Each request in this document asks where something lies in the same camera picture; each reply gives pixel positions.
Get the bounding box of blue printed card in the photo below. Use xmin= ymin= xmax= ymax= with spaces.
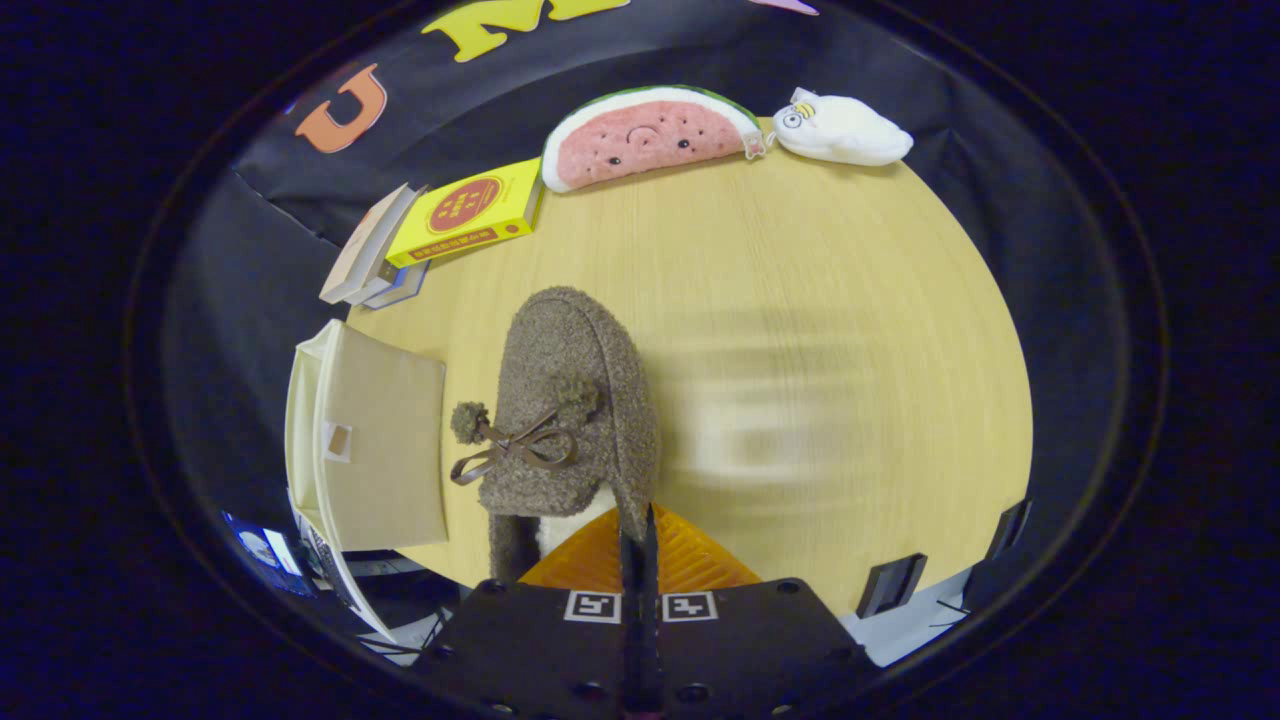
xmin=222 ymin=510 xmax=313 ymax=598

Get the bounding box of beige book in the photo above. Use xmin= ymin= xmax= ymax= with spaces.
xmin=319 ymin=183 xmax=419 ymax=305

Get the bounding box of beige fabric storage box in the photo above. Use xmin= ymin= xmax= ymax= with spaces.
xmin=284 ymin=318 xmax=449 ymax=553

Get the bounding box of white plush toy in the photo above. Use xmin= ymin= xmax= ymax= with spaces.
xmin=772 ymin=88 xmax=914 ymax=167

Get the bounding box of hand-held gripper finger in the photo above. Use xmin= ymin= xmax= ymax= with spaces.
xmin=415 ymin=503 xmax=641 ymax=716
xmin=640 ymin=503 xmax=896 ymax=716

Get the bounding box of watermelon plush toy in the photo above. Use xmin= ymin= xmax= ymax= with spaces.
xmin=541 ymin=85 xmax=769 ymax=194

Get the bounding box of yellow book with red circle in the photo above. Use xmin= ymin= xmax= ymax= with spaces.
xmin=386 ymin=157 xmax=546 ymax=269

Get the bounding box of brown fuzzy shoe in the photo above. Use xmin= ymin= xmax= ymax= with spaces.
xmin=449 ymin=286 xmax=661 ymax=583

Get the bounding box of black backdrop cloth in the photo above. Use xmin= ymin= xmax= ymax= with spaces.
xmin=160 ymin=0 xmax=1131 ymax=621

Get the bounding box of blue book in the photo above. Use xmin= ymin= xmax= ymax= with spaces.
xmin=362 ymin=260 xmax=431 ymax=311

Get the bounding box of black table bracket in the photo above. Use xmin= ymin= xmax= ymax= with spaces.
xmin=985 ymin=497 xmax=1033 ymax=563
xmin=855 ymin=552 xmax=929 ymax=620

